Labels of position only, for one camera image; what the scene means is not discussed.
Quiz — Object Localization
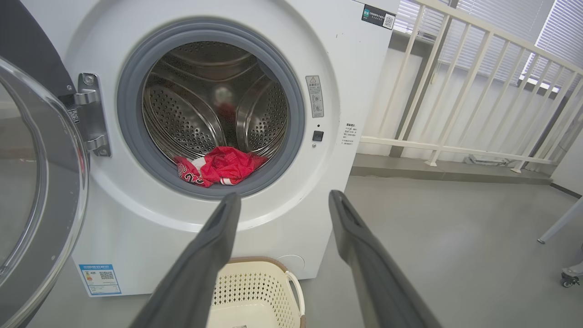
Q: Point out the white window blinds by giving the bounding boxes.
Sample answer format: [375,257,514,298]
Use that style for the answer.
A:
[394,0,583,88]

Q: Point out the cream basket with brown rim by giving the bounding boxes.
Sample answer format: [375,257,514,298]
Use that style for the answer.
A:
[207,257,306,328]

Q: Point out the black QR code sticker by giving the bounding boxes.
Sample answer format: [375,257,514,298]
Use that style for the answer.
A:
[362,4,396,31]

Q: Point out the stainless steel washing machine drum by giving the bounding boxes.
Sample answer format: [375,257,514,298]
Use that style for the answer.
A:
[142,41,290,165]

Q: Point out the grey warning sticker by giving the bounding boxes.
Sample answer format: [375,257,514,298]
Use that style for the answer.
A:
[306,75,325,118]

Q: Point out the metal door hinge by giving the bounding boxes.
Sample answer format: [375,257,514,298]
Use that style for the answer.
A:
[58,72,113,158]

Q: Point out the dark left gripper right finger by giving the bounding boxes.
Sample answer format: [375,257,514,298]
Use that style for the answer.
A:
[328,190,443,328]

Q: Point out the small black caster wheel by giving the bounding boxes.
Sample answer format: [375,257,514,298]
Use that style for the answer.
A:
[561,268,582,288]

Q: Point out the red and white garment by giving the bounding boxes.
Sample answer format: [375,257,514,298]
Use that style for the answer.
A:
[173,146,270,188]

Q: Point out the white slanted table leg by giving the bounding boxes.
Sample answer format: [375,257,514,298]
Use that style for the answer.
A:
[537,196,583,245]

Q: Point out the small printed text label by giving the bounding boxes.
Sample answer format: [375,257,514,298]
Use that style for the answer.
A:
[342,122,358,147]

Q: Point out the white metal railing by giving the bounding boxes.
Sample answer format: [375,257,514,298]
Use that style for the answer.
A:
[359,0,583,174]

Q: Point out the glass washing machine door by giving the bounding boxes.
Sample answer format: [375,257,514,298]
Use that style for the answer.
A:
[0,0,90,328]

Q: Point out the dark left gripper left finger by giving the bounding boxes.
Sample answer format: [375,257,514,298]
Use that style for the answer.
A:
[129,192,242,328]

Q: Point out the white front-load washing machine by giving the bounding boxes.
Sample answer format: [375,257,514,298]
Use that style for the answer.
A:
[20,0,402,297]

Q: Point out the grey rubber door gasket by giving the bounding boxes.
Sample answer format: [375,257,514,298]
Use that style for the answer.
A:
[117,17,306,201]

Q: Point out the blue energy label sticker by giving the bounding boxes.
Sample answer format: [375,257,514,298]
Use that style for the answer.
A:
[78,264,123,297]

